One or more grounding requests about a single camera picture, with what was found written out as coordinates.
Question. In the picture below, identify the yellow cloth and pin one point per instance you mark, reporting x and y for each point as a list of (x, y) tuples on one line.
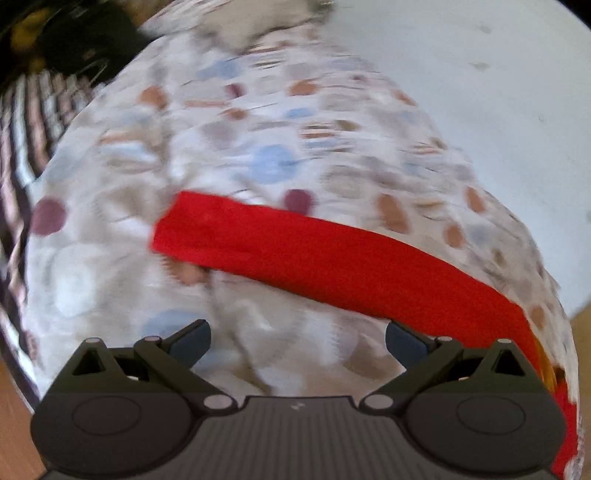
[(25, 30)]

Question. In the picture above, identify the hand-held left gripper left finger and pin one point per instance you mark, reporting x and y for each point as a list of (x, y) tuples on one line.
[(191, 340)]

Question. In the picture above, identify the red garment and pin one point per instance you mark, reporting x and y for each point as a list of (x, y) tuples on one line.
[(323, 258)]

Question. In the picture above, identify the striped cloth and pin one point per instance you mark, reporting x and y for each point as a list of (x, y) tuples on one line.
[(27, 129)]

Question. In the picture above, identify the dark clothes pile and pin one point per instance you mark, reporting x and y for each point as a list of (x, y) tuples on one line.
[(92, 37)]

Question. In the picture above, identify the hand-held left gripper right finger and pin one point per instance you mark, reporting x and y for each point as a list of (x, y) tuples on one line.
[(402, 342)]

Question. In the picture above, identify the dotted patterned blanket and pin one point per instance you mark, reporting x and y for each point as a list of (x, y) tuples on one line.
[(277, 138)]

